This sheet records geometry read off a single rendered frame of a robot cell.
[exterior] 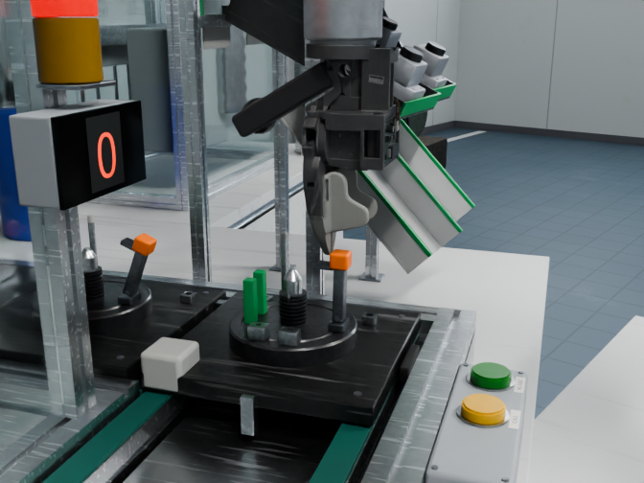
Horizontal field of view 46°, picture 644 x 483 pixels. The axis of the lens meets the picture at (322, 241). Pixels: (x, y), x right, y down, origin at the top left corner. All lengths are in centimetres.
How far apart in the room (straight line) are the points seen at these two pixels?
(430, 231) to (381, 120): 42
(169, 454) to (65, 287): 19
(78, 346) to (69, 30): 28
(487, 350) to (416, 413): 38
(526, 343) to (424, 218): 23
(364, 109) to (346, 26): 8
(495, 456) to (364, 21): 40
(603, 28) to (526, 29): 84
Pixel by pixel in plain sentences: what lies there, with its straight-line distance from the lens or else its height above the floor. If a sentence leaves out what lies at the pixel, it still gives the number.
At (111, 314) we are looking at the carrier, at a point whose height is 99.
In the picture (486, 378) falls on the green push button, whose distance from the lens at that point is 77.
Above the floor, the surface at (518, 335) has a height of 86.
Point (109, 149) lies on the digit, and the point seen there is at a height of 121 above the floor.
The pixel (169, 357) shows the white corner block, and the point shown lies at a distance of 77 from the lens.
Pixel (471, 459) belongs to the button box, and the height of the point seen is 96.
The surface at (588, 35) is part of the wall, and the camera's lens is 872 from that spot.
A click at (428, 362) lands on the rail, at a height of 96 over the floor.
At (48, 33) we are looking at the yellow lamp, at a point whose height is 130.
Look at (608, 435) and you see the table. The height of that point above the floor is 86.
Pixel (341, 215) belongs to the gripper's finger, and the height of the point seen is 112.
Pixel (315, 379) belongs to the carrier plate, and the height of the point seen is 97.
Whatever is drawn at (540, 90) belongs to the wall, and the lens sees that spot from 892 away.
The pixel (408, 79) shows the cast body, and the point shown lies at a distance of 97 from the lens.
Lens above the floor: 131
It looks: 17 degrees down
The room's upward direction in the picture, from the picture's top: straight up
